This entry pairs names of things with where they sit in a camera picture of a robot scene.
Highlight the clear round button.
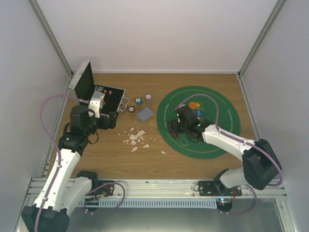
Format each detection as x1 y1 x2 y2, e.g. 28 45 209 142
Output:
179 135 190 146

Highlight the blue small blind button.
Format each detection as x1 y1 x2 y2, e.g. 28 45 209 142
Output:
194 109 204 118

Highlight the orange big blind button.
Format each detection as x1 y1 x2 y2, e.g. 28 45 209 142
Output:
189 102 201 109

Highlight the blue ten chip stack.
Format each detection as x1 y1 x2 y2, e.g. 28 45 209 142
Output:
145 94 153 103

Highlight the red triangle dealer button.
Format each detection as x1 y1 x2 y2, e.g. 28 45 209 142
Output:
171 132 179 139

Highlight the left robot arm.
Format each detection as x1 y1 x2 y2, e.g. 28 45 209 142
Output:
21 105 118 232

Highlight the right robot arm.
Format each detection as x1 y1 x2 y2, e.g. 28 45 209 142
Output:
167 105 282 196

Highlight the aluminium poker case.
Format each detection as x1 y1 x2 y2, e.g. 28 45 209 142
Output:
69 60 129 115

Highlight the card pack in case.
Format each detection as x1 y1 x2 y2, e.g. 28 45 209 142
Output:
91 91 105 100

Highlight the red hundred chip stack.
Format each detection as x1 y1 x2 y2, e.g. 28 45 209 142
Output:
128 106 135 113

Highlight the round green poker mat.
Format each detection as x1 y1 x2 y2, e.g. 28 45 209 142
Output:
156 85 241 160

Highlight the white debris pile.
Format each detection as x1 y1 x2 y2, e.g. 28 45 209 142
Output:
117 127 168 155

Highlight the blue playing card deck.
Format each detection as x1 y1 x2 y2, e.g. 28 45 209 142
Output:
136 107 155 122

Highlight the green fifty chip stack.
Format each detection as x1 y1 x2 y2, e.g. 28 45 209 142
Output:
135 97 143 105

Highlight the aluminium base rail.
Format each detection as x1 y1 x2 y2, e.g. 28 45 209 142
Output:
27 177 286 214

